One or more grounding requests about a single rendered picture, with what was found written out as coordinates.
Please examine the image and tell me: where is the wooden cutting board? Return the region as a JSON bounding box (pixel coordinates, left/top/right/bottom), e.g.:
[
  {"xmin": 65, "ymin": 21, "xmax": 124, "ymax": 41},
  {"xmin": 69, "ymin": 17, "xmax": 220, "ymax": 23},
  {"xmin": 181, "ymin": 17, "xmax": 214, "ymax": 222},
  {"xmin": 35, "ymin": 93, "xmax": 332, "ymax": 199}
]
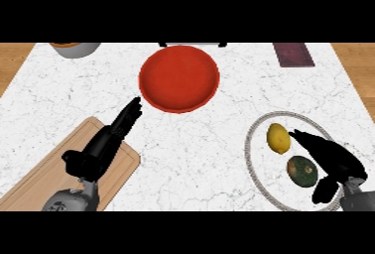
[{"xmin": 0, "ymin": 116, "xmax": 141, "ymax": 212}]

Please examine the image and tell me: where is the yellow lemon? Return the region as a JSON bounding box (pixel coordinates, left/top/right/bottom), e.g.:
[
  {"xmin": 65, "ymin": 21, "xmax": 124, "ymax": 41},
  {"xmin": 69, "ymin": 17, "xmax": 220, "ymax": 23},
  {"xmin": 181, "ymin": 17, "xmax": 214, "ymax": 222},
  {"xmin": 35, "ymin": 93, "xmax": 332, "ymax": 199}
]
[{"xmin": 265, "ymin": 122, "xmax": 292, "ymax": 155}]

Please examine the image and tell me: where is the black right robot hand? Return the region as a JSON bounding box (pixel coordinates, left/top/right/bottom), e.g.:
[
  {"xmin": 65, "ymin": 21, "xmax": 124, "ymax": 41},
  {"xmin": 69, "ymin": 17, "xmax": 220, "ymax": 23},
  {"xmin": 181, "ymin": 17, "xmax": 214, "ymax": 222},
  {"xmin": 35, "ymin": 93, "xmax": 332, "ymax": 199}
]
[{"xmin": 286, "ymin": 129, "xmax": 369, "ymax": 205}]

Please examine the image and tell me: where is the grey pot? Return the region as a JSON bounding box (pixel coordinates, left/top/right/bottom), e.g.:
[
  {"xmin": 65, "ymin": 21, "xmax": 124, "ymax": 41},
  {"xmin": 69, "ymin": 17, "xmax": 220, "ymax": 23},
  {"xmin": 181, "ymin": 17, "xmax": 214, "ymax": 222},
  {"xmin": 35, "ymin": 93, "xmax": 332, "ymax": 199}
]
[{"xmin": 48, "ymin": 43, "xmax": 102, "ymax": 60}]

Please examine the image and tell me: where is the white round placemat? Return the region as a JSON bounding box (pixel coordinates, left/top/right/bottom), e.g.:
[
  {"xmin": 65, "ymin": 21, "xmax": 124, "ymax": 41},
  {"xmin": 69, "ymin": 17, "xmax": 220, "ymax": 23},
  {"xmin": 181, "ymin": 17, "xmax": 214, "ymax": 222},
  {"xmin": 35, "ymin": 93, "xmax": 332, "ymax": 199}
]
[{"xmin": 243, "ymin": 110, "xmax": 351, "ymax": 212}]

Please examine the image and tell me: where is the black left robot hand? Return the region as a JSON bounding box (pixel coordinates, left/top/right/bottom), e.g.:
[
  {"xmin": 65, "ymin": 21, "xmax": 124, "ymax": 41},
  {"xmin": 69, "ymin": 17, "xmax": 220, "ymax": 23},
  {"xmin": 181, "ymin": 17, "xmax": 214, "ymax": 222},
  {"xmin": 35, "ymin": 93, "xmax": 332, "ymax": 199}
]
[{"xmin": 60, "ymin": 95, "xmax": 143, "ymax": 184}]

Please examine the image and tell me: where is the red bowl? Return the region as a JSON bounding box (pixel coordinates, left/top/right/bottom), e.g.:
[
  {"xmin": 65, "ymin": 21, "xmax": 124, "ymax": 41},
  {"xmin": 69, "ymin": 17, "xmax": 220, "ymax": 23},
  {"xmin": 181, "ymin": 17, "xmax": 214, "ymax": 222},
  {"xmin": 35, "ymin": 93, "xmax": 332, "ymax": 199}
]
[{"xmin": 137, "ymin": 45, "xmax": 221, "ymax": 114}]

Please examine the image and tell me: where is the maroon rectangular block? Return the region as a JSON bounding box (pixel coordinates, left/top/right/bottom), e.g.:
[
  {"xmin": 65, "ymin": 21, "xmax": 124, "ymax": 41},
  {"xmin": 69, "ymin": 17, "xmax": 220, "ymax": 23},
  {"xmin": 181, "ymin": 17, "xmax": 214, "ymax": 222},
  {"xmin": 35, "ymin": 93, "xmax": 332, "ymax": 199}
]
[{"xmin": 271, "ymin": 43, "xmax": 316, "ymax": 68}]

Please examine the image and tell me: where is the green squash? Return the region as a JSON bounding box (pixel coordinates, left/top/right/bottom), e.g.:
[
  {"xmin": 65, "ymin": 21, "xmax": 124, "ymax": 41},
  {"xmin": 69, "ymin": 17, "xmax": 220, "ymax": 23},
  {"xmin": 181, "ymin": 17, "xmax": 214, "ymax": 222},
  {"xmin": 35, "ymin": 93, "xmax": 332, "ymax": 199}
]
[{"xmin": 285, "ymin": 155, "xmax": 319, "ymax": 189}]

